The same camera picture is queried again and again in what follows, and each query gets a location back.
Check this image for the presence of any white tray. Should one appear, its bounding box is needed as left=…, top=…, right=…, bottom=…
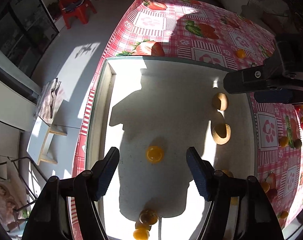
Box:
left=86, top=56, right=256, bottom=239

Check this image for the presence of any brown kiwi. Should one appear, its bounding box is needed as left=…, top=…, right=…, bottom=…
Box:
left=212, top=93, right=229, bottom=111

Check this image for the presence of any yellow tomato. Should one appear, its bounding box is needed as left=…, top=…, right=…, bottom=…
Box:
left=146, top=146, right=164, bottom=164

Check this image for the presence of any red plastic stool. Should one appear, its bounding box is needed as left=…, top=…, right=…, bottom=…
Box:
left=58, top=0, right=97, bottom=29

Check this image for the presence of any dark olive tomato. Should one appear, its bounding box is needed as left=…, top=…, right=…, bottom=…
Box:
left=139, top=209, right=158, bottom=225

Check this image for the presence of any pink strawberry tablecloth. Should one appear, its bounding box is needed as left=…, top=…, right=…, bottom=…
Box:
left=72, top=0, right=303, bottom=239

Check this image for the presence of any brown kiwi fruit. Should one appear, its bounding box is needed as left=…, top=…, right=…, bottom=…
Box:
left=212, top=123, right=231, bottom=145

